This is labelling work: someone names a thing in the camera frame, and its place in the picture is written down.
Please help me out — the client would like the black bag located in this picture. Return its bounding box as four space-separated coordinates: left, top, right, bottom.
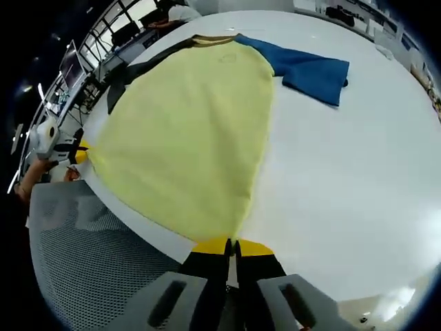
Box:
325 6 356 26

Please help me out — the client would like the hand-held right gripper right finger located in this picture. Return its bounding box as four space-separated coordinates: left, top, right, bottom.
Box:
234 239 349 331

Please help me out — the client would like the person's left hand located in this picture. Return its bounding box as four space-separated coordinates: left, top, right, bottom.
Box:
23 159 60 194

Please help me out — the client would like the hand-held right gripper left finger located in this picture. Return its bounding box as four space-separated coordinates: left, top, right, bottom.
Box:
116 237 232 331

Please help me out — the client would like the yellow blue grey garment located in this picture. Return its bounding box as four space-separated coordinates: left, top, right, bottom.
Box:
88 32 351 248

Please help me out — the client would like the grey mesh chair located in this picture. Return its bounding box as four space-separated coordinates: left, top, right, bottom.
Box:
26 181 194 331

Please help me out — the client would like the white framed monitor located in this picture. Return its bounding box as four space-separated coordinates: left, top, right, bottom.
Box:
59 39 89 87

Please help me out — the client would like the white crumpled cloth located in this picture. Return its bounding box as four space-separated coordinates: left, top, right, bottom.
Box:
373 41 393 59

